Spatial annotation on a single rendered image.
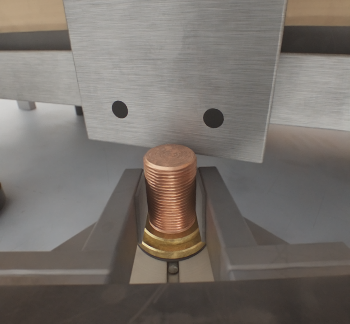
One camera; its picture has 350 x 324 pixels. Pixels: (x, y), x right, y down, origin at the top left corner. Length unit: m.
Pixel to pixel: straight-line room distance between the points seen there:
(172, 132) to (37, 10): 0.22
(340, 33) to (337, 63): 0.05
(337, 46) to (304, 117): 0.07
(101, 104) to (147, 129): 0.03
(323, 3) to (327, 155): 0.28
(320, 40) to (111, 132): 0.17
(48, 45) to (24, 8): 0.04
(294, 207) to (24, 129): 0.53
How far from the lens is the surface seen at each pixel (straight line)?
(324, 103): 0.19
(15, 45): 0.36
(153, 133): 0.16
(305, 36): 0.23
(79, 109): 0.62
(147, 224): 0.16
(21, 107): 0.77
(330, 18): 0.23
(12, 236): 0.31
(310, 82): 0.19
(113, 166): 0.38
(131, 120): 0.16
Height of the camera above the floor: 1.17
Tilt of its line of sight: 27 degrees up
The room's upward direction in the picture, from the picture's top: 179 degrees clockwise
